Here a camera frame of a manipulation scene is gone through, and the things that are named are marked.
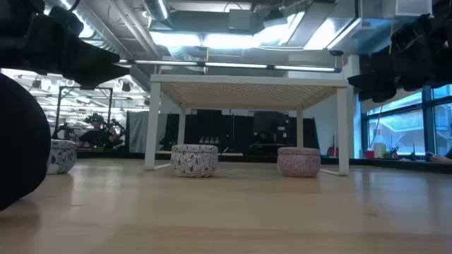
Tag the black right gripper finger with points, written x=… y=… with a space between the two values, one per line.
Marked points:
x=386 y=63
x=376 y=86

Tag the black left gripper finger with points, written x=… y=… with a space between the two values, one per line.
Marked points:
x=99 y=75
x=92 y=56

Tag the tall black candlestick holder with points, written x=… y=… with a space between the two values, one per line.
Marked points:
x=21 y=141

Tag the pink speckled candle tin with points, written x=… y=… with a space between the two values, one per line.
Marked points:
x=298 y=162

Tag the black spot lamp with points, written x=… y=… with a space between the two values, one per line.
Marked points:
x=37 y=83
x=125 y=86

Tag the white plastic jug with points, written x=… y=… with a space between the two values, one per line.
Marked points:
x=379 y=151

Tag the red container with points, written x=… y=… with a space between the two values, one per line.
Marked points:
x=369 y=154

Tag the grey curtain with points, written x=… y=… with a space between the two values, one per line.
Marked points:
x=139 y=130

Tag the red dustpan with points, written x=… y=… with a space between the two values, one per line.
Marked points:
x=332 y=151

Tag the white perforated metal shelf riser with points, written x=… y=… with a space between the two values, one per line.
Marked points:
x=247 y=93

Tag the long tube light bar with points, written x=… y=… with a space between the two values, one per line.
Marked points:
x=233 y=65

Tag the grey ceiling box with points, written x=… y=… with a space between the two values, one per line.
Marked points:
x=240 y=19

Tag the black metal rig frame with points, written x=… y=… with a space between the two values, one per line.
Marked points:
x=84 y=87

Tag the silver corrugated ventilation duct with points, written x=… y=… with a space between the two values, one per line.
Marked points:
x=106 y=35

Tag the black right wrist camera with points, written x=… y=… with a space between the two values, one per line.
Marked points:
x=406 y=37

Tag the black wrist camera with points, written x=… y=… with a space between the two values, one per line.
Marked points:
x=67 y=20
x=406 y=37

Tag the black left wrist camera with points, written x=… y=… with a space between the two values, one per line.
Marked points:
x=67 y=20

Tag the black wall camera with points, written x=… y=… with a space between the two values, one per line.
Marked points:
x=336 y=53

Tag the silver round ventilation duct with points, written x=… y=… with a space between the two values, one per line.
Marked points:
x=155 y=8

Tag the black partition wall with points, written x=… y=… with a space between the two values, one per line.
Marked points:
x=240 y=130

